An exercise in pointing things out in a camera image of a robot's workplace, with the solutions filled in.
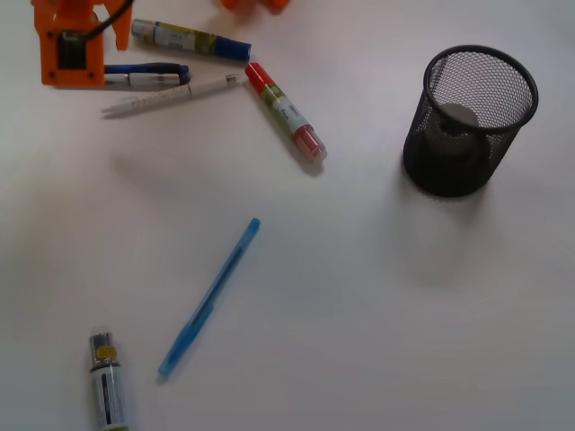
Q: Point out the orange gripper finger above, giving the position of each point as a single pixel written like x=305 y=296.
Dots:
x=120 y=13

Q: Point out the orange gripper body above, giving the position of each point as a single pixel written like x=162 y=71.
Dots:
x=66 y=58

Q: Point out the black tape roll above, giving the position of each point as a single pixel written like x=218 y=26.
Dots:
x=447 y=136

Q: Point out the blue black pen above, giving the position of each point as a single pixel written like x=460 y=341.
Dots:
x=147 y=68

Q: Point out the silver white pen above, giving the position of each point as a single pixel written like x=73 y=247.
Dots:
x=145 y=80

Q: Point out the light blue ballpoint pen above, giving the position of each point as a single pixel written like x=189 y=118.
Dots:
x=194 y=325

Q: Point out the black mesh pen holder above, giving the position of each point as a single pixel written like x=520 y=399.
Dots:
x=497 y=88

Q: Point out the blue capped marker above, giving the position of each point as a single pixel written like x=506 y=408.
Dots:
x=166 y=35

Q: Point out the red marker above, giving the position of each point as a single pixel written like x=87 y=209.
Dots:
x=286 y=113

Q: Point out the black capped marker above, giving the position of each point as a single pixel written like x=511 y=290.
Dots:
x=106 y=378

